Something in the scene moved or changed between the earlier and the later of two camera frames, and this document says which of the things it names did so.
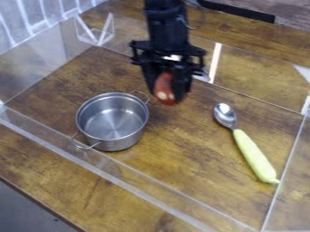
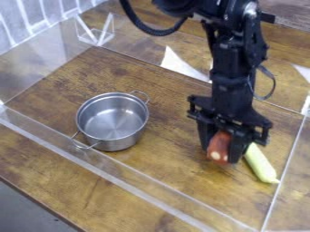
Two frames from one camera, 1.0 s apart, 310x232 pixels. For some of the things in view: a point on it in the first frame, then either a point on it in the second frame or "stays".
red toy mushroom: (164, 89) to (220, 148)
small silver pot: (111, 118) stays
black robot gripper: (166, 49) to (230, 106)
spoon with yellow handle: (226, 116) stays
